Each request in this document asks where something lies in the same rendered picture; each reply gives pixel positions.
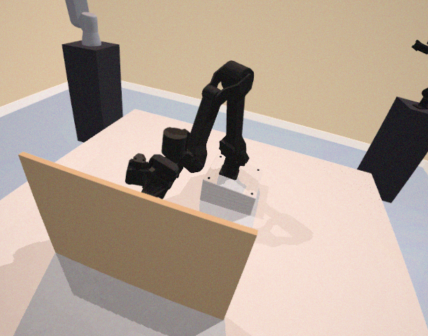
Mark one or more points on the tan flat board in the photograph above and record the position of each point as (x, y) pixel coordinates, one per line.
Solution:
(177, 253)

